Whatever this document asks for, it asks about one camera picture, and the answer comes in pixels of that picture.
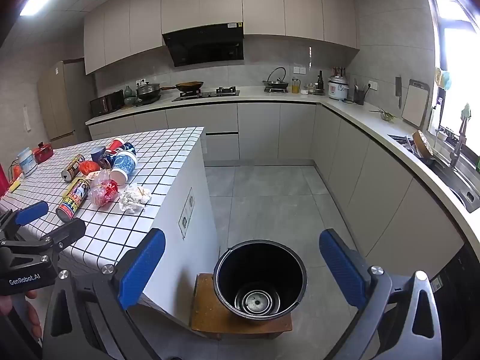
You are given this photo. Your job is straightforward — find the white rice cooker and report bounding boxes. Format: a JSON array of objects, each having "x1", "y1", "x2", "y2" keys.
[{"x1": 328, "y1": 75, "x2": 350, "y2": 102}]

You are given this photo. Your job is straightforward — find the clear plastic bag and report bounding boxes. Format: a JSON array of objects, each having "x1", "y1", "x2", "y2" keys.
[{"x1": 88, "y1": 170, "x2": 120, "y2": 208}]

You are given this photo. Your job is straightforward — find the black wok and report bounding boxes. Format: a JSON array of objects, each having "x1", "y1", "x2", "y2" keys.
[{"x1": 160, "y1": 81, "x2": 205, "y2": 93}]

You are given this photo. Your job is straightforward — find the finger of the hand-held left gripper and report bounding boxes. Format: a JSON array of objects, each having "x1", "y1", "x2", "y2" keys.
[
  {"x1": 0, "y1": 200, "x2": 50, "y2": 241},
  {"x1": 0, "y1": 218, "x2": 87, "y2": 258}
]

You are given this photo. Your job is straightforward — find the grey lidded pot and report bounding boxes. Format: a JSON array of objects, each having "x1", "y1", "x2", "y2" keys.
[{"x1": 135, "y1": 80, "x2": 163, "y2": 100}]

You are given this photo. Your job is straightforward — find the wooden stool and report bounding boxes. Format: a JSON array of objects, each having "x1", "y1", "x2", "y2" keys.
[{"x1": 189, "y1": 273, "x2": 293, "y2": 340}]

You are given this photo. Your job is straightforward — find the tall yellow label can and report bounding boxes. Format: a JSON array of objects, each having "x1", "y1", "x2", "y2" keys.
[{"x1": 56, "y1": 177, "x2": 91, "y2": 222}]

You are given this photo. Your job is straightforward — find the bowl of green vegetables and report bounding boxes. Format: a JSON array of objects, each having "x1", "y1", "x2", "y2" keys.
[{"x1": 369, "y1": 108, "x2": 396, "y2": 122}]

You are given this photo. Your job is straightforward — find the cutting board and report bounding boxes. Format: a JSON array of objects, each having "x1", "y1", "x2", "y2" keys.
[{"x1": 401, "y1": 79, "x2": 430, "y2": 130}]

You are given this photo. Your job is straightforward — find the steel faucet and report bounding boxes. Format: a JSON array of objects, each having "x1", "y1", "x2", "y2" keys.
[{"x1": 450, "y1": 103, "x2": 471, "y2": 167}]

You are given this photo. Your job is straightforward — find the hanging cleaning cloths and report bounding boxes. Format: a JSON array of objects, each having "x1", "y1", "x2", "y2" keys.
[{"x1": 435, "y1": 67, "x2": 452, "y2": 91}]

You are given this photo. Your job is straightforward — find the black gas hob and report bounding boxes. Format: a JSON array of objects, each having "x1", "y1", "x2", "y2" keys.
[{"x1": 172, "y1": 88, "x2": 241, "y2": 102}]

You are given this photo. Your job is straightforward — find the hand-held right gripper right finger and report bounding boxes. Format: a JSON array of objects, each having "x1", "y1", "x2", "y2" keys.
[{"x1": 319, "y1": 228, "x2": 445, "y2": 360}]

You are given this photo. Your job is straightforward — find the black range hood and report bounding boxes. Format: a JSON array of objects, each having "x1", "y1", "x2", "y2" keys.
[{"x1": 162, "y1": 22, "x2": 245, "y2": 68}]

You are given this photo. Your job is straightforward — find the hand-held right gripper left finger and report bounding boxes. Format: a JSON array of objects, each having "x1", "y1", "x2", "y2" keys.
[{"x1": 39, "y1": 228, "x2": 166, "y2": 360}]

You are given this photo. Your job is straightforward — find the black utensil holder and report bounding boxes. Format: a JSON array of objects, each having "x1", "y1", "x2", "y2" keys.
[{"x1": 353, "y1": 79, "x2": 366, "y2": 106}]

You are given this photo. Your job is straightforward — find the island socket panel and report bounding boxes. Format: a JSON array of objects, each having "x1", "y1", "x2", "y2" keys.
[{"x1": 178, "y1": 187, "x2": 196, "y2": 240}]

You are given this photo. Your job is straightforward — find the blue patterned paper cup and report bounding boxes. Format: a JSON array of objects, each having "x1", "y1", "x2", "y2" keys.
[{"x1": 110, "y1": 150, "x2": 138, "y2": 186}]

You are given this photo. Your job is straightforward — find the red box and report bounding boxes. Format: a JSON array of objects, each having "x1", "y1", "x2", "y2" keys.
[{"x1": 32, "y1": 142, "x2": 54, "y2": 164}]

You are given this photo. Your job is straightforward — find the white paper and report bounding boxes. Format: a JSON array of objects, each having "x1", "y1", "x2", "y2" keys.
[{"x1": 118, "y1": 184, "x2": 152, "y2": 214}]

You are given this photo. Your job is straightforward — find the black yellow drink can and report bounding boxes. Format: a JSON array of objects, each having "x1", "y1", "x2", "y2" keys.
[{"x1": 61, "y1": 154, "x2": 86, "y2": 183}]

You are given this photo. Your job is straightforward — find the steel sink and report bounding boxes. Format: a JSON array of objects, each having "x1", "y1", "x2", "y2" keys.
[{"x1": 390, "y1": 133, "x2": 480, "y2": 212}]

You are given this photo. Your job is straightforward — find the white blue plastic tub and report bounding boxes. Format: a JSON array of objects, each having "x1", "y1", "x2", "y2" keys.
[{"x1": 17, "y1": 147, "x2": 38, "y2": 175}]

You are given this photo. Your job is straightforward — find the white kitchen island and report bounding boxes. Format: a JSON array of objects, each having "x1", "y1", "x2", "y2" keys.
[{"x1": 139, "y1": 127, "x2": 222, "y2": 327}]

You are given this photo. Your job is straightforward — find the round wooden lid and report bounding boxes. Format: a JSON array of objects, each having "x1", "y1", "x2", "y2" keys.
[{"x1": 412, "y1": 129, "x2": 435, "y2": 158}]

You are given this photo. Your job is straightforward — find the person's left hand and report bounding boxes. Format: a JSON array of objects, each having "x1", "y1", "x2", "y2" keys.
[{"x1": 0, "y1": 290, "x2": 43, "y2": 340}]

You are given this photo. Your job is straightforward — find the beige upper cabinets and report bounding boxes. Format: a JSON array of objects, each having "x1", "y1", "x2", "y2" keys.
[{"x1": 83, "y1": 0, "x2": 361, "y2": 76}]

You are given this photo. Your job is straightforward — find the black microwave oven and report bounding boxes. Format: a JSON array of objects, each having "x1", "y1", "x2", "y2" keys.
[{"x1": 90, "y1": 90, "x2": 124, "y2": 118}]

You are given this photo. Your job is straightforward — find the beige base cabinets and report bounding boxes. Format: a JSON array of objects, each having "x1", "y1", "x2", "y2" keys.
[{"x1": 85, "y1": 101, "x2": 480, "y2": 282}]

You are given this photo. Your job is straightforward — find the window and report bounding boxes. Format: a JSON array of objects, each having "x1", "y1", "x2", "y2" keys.
[{"x1": 422, "y1": 0, "x2": 480, "y2": 173}]

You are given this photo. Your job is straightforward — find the beige refrigerator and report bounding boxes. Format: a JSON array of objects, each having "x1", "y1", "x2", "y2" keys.
[{"x1": 37, "y1": 60, "x2": 94, "y2": 149}]

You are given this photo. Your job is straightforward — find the black plastic bucket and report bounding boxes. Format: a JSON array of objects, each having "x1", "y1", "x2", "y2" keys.
[{"x1": 213, "y1": 239, "x2": 308, "y2": 320}]

